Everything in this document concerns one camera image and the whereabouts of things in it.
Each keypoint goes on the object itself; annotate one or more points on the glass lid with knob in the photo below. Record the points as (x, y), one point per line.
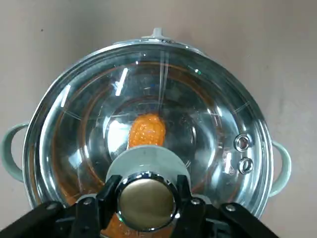
(198, 99)

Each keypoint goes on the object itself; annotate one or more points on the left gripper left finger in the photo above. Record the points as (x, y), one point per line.
(62, 223)

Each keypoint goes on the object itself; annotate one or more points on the pale green steel pot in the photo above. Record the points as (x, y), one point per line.
(157, 33)

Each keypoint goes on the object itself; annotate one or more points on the orange corn cob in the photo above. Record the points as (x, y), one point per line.
(148, 131)

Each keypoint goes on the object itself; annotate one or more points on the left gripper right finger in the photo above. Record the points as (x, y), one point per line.
(235, 223)

